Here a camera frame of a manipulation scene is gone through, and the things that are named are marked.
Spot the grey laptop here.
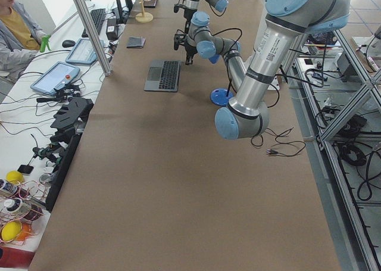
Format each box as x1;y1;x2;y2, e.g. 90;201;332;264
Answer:
144;60;182;92

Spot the wooden stand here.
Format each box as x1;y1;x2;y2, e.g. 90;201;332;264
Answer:
135;0;154;23

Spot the grey folded cloth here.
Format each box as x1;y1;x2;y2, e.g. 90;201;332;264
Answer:
126;36;146;48

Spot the black power adapter box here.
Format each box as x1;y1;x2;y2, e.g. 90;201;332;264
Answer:
106;18;118;41

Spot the black keyboard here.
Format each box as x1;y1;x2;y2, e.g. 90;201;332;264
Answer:
90;8;106;35

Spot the far blue teach pendant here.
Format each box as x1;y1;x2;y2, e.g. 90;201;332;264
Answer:
65;38;97;66

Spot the blue teach pendant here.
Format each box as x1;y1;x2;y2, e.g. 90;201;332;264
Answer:
30;61;80;95
65;38;97;66

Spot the black computer mouse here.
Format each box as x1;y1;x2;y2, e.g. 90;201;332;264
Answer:
61;39;76;48

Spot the near blue teach pendant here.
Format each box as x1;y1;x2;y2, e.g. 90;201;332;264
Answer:
30;61;80;95

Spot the black tool rack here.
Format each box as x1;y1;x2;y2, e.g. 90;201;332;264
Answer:
45;97;94;212

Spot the green clamp tool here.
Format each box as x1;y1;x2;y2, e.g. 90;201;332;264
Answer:
40;35;51;52

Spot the person in grey jacket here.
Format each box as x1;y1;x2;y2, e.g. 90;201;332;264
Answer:
1;0;46;83

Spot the yellow ball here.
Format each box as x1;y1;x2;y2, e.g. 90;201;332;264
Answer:
5;170;24;183

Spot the aluminium frame post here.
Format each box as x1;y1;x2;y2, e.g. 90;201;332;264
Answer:
73;0;112;76

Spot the black lamp power cable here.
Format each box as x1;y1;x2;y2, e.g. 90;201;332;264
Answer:
250;86;307;158

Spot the aluminium frame rail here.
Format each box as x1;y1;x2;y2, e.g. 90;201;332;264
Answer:
291;24;380;270

